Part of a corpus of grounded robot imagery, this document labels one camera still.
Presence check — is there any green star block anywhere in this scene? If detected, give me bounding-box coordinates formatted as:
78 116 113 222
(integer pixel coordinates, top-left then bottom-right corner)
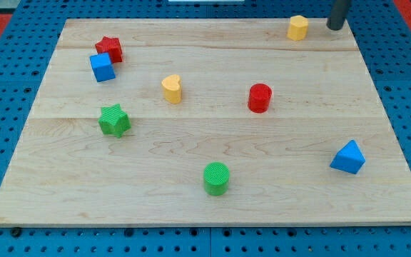
98 104 131 138

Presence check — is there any red cylinder block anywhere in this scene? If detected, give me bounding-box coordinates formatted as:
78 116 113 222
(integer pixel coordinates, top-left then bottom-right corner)
248 84 273 114

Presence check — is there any yellow hexagon block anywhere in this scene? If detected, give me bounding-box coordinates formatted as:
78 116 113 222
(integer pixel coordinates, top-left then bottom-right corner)
287 15 309 41

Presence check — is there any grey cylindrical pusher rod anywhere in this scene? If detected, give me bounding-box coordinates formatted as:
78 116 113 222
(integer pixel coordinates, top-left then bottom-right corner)
326 0 352 31

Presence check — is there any green cylinder block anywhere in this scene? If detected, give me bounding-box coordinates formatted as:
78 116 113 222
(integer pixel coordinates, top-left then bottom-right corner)
203 162 230 196

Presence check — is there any yellow heart block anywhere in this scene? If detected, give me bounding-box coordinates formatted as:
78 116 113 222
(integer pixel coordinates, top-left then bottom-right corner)
161 74 182 104

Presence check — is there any red star block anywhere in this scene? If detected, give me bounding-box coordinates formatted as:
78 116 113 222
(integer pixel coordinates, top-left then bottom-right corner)
95 36 123 64

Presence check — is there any blue cube block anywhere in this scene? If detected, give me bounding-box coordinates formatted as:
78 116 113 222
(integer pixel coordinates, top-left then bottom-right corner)
89 53 116 82

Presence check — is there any blue triangle block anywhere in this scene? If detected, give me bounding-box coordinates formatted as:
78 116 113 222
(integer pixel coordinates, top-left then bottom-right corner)
330 140 366 174

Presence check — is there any light wooden board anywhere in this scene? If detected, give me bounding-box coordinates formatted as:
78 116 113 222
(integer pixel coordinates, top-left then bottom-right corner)
0 18 411 228

